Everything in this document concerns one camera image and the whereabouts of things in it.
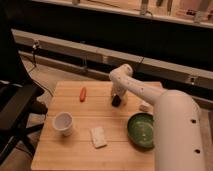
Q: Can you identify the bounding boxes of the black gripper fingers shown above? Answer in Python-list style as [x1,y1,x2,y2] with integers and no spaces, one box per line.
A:
[112,95,121,107]

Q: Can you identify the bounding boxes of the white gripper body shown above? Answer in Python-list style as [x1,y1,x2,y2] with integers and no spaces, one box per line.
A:
[111,84,127,102]

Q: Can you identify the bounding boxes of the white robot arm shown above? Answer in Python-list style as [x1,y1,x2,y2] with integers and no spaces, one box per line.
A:
[109,64,206,171]

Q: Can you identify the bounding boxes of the white sponge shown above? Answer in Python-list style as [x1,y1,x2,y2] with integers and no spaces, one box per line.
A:
[91,127,107,148]

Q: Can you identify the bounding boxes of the small white object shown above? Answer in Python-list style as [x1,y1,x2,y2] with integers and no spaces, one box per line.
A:
[139,101,151,112]

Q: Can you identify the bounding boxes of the orange carrot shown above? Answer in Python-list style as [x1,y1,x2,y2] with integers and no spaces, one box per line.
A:
[79,87,87,102]

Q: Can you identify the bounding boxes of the green bowl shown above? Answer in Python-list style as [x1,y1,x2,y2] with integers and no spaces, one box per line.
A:
[127,113,154,149]

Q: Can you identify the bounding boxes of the wooden cutting board table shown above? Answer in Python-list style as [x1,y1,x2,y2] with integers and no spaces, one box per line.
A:
[31,81,154,171]

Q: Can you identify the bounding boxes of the white paper cup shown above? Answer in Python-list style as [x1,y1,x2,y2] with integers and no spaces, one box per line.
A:
[52,112,73,136]

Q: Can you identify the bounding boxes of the black office chair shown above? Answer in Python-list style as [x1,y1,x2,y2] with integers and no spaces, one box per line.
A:
[0,19,47,165]

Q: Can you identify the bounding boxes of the black cable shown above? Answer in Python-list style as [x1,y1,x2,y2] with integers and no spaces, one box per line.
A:
[31,41,54,98]

